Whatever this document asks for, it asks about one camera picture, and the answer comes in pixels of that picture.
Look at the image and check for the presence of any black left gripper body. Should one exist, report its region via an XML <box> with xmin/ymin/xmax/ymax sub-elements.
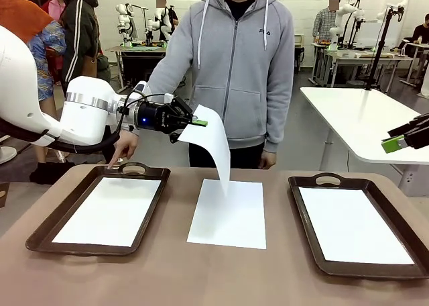
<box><xmin>136</xmin><ymin>99</ymin><xmax>176</xmax><ymax>134</ymax></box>

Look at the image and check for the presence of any white A4 paper sheet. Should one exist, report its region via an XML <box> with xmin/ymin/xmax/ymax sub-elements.
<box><xmin>50</xmin><ymin>176</ymin><xmax>163</xmax><ymax>248</ymax></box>
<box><xmin>298</xmin><ymin>186</ymin><xmax>416</xmax><ymax>266</ymax></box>
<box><xmin>176</xmin><ymin>104</ymin><xmax>232</xmax><ymax>197</ymax></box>

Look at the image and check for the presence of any person's left forearm grey sleeve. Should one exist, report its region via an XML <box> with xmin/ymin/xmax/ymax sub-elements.
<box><xmin>263</xmin><ymin>84</ymin><xmax>296</xmax><ymax>153</ymax></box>

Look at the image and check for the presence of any person's right forearm grey sleeve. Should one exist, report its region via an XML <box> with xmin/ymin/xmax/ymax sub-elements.
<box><xmin>119</xmin><ymin>59</ymin><xmax>177</xmax><ymax>138</ymax></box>

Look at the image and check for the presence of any person's right hand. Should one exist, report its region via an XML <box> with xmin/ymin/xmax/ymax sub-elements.
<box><xmin>106</xmin><ymin>131</ymin><xmax>140</xmax><ymax>169</ymax></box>

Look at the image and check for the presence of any person's left hand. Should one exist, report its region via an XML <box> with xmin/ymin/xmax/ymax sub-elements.
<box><xmin>260</xmin><ymin>149</ymin><xmax>278</xmax><ymax>170</ymax></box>

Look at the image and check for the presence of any white table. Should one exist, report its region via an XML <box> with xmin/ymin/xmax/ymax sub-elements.
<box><xmin>300</xmin><ymin>86</ymin><xmax>429</xmax><ymax>198</ymax></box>

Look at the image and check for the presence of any grey background work table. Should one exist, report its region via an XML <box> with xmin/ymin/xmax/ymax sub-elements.
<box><xmin>314</xmin><ymin>43</ymin><xmax>416</xmax><ymax>89</ymax></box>
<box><xmin>105</xmin><ymin>44</ymin><xmax>169</xmax><ymax>89</ymax></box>

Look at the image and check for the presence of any person in grey hoodie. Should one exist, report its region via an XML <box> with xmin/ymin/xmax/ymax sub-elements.
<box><xmin>119</xmin><ymin>0</ymin><xmax>296</xmax><ymax>169</ymax></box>

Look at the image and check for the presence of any black tripod stand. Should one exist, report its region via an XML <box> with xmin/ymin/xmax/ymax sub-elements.
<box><xmin>363</xmin><ymin>0</ymin><xmax>408</xmax><ymax>92</ymax></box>

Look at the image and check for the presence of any seated person in black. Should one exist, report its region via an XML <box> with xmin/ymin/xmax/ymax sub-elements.
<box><xmin>412</xmin><ymin>13</ymin><xmax>429</xmax><ymax>46</ymax></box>

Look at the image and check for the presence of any dark-haired background person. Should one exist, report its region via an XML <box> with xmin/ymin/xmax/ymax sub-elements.
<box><xmin>156</xmin><ymin>0</ymin><xmax>179</xmax><ymax>40</ymax></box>

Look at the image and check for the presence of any white A4 paper stack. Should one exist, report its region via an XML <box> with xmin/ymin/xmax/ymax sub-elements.
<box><xmin>186</xmin><ymin>178</ymin><xmax>267</xmax><ymax>250</ymax></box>

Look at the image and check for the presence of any person in dark striped jacket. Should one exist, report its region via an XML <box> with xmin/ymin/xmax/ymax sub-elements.
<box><xmin>60</xmin><ymin>0</ymin><xmax>119</xmax><ymax>165</ymax></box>

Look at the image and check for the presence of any black bag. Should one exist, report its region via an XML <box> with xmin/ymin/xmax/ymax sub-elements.
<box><xmin>29</xmin><ymin>160</ymin><xmax>76</xmax><ymax>186</ymax></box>

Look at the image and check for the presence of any brown plastic tray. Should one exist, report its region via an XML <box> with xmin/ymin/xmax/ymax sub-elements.
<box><xmin>288</xmin><ymin>172</ymin><xmax>429</xmax><ymax>281</ymax></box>
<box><xmin>25</xmin><ymin>161</ymin><xmax>172</xmax><ymax>257</ymax></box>

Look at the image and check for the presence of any person in plaid shirt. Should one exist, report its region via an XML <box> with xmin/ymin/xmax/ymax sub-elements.
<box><xmin>312</xmin><ymin>0</ymin><xmax>342</xmax><ymax>46</ymax></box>

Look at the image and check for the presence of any person in pink top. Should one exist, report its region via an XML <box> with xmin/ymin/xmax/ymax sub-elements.
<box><xmin>40</xmin><ymin>0</ymin><xmax>67</xmax><ymax>20</ymax></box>

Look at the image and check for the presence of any white round stand base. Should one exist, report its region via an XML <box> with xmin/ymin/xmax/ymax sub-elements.
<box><xmin>0</xmin><ymin>146</ymin><xmax>18</xmax><ymax>165</ymax></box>

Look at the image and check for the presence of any person in orange top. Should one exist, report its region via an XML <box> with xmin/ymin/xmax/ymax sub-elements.
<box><xmin>0</xmin><ymin>0</ymin><xmax>55</xmax><ymax>47</ymax></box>

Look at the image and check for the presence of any brown object at edge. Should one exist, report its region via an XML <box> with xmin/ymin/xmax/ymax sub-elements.
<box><xmin>0</xmin><ymin>182</ymin><xmax>11</xmax><ymax>210</ymax></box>

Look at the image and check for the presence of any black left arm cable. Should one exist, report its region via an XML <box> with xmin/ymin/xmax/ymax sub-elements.
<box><xmin>0</xmin><ymin>93</ymin><xmax>175</xmax><ymax>155</ymax></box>

